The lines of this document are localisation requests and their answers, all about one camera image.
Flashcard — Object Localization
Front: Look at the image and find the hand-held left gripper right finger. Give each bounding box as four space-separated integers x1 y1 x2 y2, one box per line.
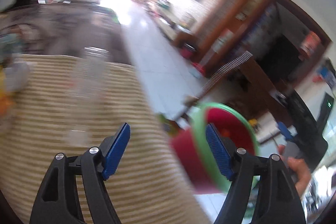
205 123 306 224

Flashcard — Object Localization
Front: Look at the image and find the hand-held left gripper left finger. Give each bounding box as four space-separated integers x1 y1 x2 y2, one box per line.
29 122 131 224

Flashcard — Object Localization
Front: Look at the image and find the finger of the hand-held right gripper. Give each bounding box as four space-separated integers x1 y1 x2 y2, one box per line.
276 121 295 142

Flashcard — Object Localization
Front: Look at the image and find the red bin with green rim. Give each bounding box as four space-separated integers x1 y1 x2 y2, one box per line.
169 103 260 194

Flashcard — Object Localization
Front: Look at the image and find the clear plastic bottle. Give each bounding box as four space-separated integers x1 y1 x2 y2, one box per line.
66 47 111 147

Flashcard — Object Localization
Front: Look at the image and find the orange snack bag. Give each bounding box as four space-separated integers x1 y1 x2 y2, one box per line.
0 91 13 115

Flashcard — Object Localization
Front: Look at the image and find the white blue wrapper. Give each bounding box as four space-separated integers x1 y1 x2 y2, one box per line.
0 61 30 93

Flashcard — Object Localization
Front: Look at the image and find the person's right hand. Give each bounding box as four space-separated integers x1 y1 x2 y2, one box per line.
278 144 312 195

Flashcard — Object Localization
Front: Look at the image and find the carved wooden chair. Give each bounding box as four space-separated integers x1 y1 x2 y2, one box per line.
184 51 292 130

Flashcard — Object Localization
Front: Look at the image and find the striped beige cloth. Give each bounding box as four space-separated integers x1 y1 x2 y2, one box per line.
0 54 213 224

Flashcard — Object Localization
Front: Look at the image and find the red dustpan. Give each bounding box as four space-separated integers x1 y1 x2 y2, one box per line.
192 63 206 75

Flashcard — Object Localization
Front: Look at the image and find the small red floor bin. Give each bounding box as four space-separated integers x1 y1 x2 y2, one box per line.
181 43 197 59

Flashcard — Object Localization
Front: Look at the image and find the wooden television cabinet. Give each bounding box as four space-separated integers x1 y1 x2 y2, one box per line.
147 0 195 47

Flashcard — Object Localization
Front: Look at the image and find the wall poster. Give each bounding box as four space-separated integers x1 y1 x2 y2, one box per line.
213 30 234 52

